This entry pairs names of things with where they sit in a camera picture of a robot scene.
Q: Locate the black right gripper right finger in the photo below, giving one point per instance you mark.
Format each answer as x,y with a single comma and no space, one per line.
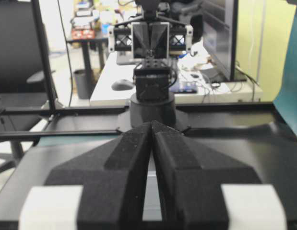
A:
209,190

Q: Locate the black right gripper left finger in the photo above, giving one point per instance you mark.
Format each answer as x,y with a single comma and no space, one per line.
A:
102,189

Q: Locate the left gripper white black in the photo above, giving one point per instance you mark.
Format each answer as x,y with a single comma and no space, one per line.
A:
150,34

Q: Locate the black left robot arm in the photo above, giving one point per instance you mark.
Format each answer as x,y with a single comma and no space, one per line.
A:
152,100

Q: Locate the black computer mouse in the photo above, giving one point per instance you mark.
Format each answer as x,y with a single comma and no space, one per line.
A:
122,85

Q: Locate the blue white card box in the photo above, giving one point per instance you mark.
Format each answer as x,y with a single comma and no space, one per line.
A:
184,87

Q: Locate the black side table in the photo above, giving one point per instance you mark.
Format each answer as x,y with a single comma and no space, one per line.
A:
96,44

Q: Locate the black computer monitor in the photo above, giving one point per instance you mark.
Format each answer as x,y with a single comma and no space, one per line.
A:
220,25

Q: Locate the red white box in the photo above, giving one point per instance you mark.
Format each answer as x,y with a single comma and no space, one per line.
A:
82,34

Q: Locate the dark grey trash bin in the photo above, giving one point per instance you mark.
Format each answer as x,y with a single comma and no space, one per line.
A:
84,83

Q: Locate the white desk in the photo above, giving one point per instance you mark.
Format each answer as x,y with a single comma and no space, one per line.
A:
197,70

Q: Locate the teal backdrop sheet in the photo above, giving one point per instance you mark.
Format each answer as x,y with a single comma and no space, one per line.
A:
286,100

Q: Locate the black office chair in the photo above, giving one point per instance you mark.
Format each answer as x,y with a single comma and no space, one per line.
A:
26,84

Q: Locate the black aluminium frame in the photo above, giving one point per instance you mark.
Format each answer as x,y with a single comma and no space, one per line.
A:
52,112

